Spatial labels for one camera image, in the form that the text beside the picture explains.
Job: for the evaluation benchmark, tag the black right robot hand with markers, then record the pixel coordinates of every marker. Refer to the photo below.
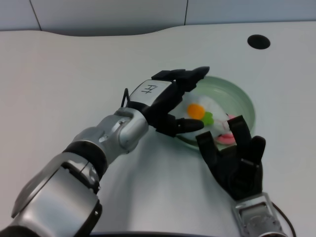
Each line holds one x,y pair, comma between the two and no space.
237,168

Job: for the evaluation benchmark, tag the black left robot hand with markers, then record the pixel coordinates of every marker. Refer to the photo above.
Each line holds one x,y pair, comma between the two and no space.
170,103

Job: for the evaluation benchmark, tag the white rabbit doll with carrot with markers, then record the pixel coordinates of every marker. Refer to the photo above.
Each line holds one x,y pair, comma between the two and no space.
209,118

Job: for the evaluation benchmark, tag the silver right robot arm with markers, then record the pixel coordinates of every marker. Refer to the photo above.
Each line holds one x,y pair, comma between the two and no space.
259,217

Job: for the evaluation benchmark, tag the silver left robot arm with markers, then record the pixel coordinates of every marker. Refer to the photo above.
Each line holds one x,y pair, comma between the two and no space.
74,168

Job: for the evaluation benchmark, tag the green round plate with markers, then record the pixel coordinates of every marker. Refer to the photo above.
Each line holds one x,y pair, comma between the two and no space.
234,98

